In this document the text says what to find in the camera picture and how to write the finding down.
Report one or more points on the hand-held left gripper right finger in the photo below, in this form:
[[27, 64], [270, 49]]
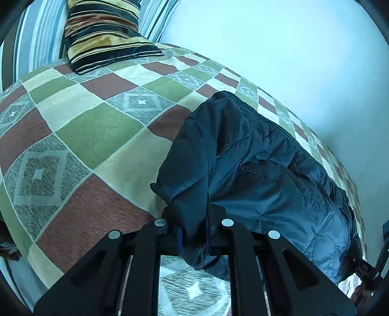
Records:
[[217, 241]]

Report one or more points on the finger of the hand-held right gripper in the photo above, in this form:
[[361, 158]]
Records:
[[366, 269]]

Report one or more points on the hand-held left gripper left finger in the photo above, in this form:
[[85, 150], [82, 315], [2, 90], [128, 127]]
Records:
[[173, 243]]

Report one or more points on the black quilted jacket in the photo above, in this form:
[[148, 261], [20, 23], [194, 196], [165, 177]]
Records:
[[258, 182]]

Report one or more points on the checkered bed sheet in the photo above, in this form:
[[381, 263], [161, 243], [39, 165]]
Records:
[[91, 136]]

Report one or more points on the dark cloth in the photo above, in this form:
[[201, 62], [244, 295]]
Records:
[[8, 247]]

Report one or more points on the striped velvet pillow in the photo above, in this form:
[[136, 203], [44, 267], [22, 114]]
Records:
[[100, 36]]

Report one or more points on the striped headboard cushion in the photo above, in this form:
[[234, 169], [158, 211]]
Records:
[[39, 36]]

